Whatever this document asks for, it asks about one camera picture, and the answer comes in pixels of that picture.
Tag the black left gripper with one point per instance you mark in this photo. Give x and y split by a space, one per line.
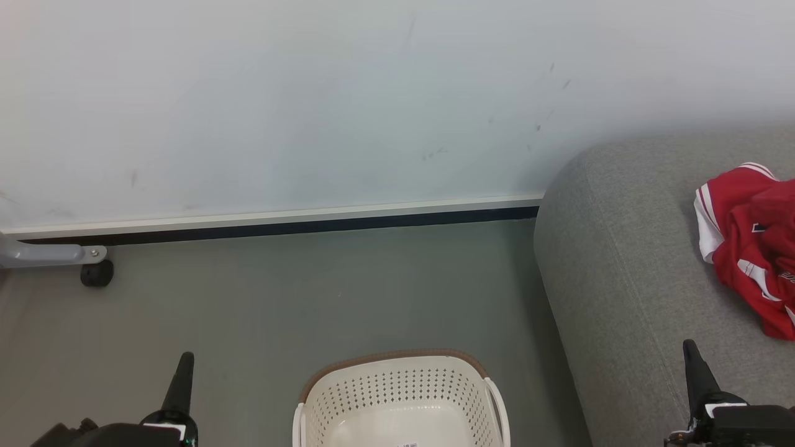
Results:
149 437

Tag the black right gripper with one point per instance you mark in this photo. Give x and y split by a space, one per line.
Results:
751 428

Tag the red white-striped garment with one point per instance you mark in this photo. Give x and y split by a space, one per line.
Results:
770 310

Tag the red Bulls basketball jersey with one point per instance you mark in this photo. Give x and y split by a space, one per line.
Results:
733 192

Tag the beige perforated laundry basket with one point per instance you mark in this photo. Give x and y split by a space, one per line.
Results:
404 388

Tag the grey fabric sofa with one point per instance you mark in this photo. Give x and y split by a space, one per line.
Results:
621 279

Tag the black caster wheel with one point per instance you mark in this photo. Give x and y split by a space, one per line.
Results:
97 274

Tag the grey metal furniture leg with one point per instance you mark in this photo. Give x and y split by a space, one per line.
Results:
43 254

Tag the white and black baseboard strip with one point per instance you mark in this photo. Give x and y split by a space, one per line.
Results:
279 222

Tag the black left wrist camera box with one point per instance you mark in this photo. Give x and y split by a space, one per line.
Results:
65 436

